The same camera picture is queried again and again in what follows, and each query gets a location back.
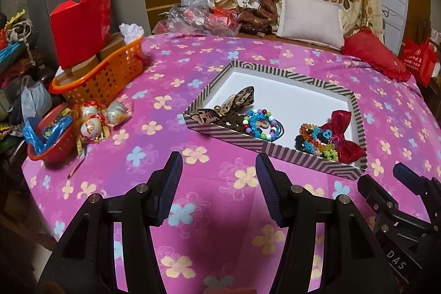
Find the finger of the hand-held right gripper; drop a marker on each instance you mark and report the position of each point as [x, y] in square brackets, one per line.
[373, 192]
[405, 173]

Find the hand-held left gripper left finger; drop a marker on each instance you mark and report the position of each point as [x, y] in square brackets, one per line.
[168, 190]

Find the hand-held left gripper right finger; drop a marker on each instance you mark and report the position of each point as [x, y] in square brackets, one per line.
[270, 190]

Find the red satin hair bow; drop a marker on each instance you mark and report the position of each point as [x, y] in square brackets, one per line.
[341, 121]

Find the leopard print hair bow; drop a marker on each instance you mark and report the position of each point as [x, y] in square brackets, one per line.
[237, 101]

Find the striped shallow box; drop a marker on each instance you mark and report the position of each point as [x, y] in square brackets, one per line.
[293, 97]

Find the yellow measuring tape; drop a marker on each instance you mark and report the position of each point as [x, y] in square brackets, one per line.
[81, 146]

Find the white decorated egg ornament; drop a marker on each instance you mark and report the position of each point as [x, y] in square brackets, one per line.
[89, 110]
[92, 128]

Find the red shopping bag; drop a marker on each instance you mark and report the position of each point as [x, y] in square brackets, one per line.
[418, 59]

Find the red plastic bowl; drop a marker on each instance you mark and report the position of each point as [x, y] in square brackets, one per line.
[58, 150]

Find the pink floral bedsheet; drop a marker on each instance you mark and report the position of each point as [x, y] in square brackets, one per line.
[193, 73]

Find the red ruffled cushion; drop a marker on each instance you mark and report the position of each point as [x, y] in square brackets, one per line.
[372, 51]

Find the orange plastic basket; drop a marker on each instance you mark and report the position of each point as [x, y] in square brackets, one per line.
[103, 80]

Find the blue foil wrappers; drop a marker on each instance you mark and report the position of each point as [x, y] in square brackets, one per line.
[38, 139]

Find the brown cardboard box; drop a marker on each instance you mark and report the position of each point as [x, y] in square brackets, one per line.
[112, 46]
[86, 66]

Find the white plastic bag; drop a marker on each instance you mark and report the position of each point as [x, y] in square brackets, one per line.
[34, 99]

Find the white tissue paper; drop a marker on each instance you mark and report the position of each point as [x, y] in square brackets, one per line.
[132, 32]

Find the brown patterned blanket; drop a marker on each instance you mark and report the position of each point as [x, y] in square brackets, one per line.
[255, 20]

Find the clear plastic bag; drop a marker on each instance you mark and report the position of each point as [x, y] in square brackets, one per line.
[193, 16]

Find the white small pillow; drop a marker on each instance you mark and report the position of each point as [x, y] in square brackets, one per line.
[310, 18]

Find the red gift box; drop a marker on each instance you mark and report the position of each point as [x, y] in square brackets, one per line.
[79, 32]

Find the blue plastic item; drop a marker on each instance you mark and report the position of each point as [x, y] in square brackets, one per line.
[10, 53]

